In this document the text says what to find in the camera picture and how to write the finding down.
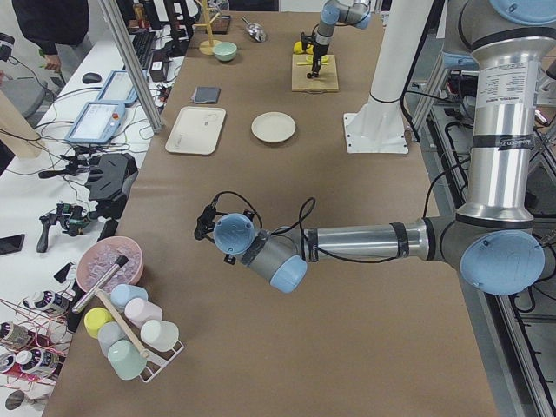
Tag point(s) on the grey folded cloth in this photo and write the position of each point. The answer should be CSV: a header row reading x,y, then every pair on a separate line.
x,y
204,95

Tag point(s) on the grey cup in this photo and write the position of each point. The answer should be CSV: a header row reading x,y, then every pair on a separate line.
x,y
108,335

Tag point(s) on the round cream plate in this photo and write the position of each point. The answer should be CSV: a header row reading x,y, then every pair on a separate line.
x,y
273,127

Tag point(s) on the person in black jacket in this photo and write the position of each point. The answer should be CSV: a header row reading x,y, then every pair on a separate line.
x,y
60,30

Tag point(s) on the light green bowl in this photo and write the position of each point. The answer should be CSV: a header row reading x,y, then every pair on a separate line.
x,y
225,51

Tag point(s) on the black computer mouse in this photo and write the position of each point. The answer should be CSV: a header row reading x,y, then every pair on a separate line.
x,y
91,77

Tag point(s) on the pink bowl with ice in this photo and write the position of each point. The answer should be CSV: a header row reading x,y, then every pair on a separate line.
x,y
98,259

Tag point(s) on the metal scoop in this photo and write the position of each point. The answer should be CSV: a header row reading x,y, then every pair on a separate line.
x,y
255,31

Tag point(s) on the black keyboard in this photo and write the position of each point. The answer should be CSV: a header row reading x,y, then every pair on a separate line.
x,y
143,45

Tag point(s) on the cream rectangular tray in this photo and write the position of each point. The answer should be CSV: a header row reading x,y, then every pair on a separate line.
x,y
196,131

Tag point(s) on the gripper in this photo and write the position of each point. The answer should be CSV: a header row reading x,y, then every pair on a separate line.
x,y
201,228
318,56

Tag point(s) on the aluminium frame post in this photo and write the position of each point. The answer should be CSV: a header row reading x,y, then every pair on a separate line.
x,y
127,52

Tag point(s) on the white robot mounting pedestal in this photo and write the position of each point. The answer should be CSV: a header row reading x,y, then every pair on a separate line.
x,y
378,127

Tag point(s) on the pink cup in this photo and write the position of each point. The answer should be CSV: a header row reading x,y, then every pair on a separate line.
x,y
138,311

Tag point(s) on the light blue cup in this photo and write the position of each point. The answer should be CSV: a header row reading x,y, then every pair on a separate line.
x,y
122,294

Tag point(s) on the yellow lemon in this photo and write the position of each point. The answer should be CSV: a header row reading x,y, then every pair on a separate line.
x,y
298,48

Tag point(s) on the metal muddler stick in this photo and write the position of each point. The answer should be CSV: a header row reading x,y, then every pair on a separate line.
x,y
79,305

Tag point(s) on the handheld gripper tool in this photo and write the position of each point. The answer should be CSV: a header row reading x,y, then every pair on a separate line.
x,y
73,218

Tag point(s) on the white cup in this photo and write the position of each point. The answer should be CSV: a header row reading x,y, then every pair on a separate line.
x,y
161,335

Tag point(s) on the bamboo cutting board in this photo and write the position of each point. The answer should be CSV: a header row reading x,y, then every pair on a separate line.
x,y
327,81

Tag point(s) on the mint green cup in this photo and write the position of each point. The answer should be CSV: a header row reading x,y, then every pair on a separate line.
x,y
126,360

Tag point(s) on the blue teach pendant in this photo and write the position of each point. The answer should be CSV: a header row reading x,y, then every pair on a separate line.
x,y
118,87
97,123

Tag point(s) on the wooden mug tree stand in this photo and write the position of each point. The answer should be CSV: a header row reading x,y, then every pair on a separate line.
x,y
209,16

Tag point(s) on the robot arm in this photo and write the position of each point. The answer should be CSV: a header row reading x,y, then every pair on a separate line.
x,y
489,240
334,13

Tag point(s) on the yellow cup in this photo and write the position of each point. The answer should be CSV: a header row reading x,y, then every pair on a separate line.
x,y
95,319

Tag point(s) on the black smartphone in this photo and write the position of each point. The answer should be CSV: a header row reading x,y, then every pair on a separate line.
x,y
11,244

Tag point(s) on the white cup rack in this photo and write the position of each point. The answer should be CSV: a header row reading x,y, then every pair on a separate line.
x,y
156,361

